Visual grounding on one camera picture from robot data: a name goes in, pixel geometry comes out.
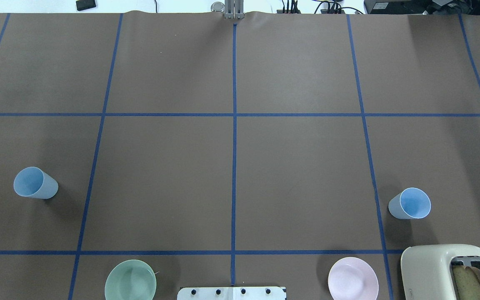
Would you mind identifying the blue cup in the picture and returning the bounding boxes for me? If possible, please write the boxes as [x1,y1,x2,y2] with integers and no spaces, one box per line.
[388,187,432,220]
[13,167,59,200]

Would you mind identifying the pink bowl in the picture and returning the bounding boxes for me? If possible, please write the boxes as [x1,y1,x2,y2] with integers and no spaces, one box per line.
[327,257,379,300]

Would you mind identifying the green bowl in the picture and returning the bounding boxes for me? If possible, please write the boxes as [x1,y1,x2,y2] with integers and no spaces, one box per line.
[104,260,158,300]

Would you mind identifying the small black device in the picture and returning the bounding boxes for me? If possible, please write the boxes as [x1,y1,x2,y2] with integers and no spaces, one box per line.
[75,0,97,12]

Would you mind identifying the cream toaster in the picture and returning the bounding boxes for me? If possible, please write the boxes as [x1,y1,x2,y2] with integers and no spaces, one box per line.
[400,244,480,300]

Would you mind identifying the bread slice in toaster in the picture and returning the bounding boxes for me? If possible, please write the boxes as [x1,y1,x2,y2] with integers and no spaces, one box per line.
[452,265,480,300]

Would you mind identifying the aluminium frame post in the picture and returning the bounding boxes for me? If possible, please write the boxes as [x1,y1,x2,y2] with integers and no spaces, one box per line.
[223,0,245,20]

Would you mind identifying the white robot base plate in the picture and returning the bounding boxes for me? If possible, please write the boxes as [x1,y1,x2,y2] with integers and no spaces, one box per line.
[177,286,287,300]

